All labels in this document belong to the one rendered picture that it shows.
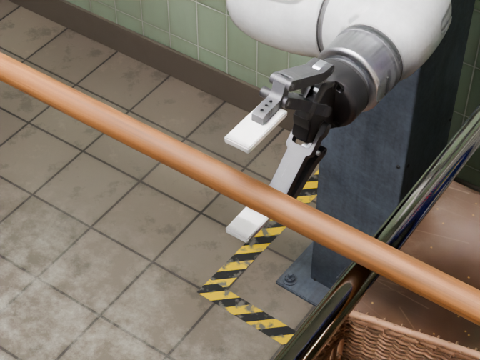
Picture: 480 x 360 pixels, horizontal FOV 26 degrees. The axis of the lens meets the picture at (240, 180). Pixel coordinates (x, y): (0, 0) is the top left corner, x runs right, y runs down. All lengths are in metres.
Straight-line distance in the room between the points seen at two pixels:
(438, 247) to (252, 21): 0.68
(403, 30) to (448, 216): 0.74
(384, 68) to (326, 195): 1.11
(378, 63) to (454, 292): 0.32
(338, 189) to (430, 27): 1.03
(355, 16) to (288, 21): 0.10
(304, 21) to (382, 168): 0.88
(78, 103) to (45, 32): 2.12
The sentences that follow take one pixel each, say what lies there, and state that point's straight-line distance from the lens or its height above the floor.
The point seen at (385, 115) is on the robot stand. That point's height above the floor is 0.61.
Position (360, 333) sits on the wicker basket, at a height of 0.70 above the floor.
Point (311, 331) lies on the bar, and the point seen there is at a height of 1.17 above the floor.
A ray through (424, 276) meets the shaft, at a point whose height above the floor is 1.21.
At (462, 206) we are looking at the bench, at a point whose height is 0.58.
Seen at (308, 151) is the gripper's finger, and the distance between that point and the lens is 1.17.
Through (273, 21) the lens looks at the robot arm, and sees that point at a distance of 1.32.
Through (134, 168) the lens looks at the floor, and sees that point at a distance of 2.81.
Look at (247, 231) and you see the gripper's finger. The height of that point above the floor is 1.13.
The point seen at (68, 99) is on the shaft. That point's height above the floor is 1.20.
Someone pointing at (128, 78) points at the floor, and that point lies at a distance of 3.08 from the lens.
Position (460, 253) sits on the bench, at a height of 0.58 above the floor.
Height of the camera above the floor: 1.97
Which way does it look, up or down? 46 degrees down
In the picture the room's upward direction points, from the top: straight up
